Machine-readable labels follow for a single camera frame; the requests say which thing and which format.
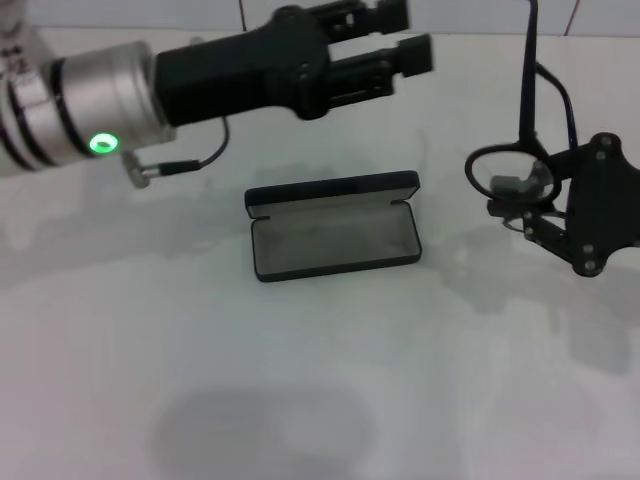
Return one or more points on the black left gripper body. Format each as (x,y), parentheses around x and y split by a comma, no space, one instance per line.
(225,75)

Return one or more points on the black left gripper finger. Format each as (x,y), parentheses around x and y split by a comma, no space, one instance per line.
(415,55)
(385,15)

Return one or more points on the black glasses case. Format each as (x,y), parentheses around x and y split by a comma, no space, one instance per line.
(330,245)

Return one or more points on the black framed glasses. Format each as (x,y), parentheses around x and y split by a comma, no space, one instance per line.
(527,75)

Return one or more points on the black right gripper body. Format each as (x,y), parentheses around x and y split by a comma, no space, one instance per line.
(610,200)

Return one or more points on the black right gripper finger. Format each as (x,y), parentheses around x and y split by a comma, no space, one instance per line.
(545,232)
(510,184)

